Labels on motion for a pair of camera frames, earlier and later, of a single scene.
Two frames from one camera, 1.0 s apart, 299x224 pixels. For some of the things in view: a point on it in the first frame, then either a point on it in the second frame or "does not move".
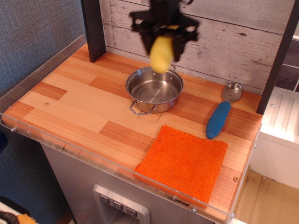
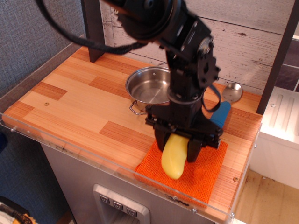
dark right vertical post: x=287 y=35 does not move
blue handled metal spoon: x=231 y=93 does not move
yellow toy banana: x=161 y=52 -> x=174 y=155
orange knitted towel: x=183 y=166 does not move
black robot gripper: x=163 y=20 -> x=183 y=115
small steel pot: x=150 y=91 does not move
